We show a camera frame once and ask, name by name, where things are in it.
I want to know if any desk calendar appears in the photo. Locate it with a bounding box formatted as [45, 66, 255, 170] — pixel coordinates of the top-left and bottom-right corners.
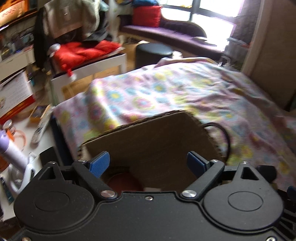
[1, 70, 35, 125]

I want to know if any red seat cushion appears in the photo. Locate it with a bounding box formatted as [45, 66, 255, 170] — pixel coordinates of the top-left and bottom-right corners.
[53, 40, 122, 77]

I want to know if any red pillow on chaise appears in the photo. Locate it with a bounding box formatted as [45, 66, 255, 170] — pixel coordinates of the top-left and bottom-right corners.
[132, 6, 162, 28]

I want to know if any black round stool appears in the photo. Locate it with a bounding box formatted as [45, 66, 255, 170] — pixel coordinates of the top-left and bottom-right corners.
[134, 43, 173, 69]

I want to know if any floral fleece blanket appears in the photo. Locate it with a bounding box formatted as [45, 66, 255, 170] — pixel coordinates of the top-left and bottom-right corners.
[54, 59, 295, 190]

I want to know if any blue cloth on chaise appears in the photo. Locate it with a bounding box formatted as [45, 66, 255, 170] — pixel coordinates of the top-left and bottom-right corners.
[132, 0, 159, 8]

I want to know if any grey blanket on chair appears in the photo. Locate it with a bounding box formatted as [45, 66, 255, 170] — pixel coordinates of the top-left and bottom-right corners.
[43, 1, 109, 39]

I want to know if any purple white bottle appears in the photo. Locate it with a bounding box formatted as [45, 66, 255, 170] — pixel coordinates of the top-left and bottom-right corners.
[1, 130, 29, 174]

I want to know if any woven basket with fabric lining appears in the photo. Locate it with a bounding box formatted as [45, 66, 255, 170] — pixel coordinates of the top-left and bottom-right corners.
[78, 111, 230, 194]

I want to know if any television screen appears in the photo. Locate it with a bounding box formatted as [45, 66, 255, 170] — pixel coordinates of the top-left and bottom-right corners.
[0, 0, 29, 26]

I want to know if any white remote control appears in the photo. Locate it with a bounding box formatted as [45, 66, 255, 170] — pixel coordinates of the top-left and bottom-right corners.
[31, 106, 53, 145]

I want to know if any white tv cabinet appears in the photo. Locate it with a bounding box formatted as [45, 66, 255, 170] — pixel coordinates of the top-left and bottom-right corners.
[0, 48, 35, 81]

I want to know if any purple chaise lounge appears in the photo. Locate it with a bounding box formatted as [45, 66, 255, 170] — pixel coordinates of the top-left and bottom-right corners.
[118, 15, 223, 61]

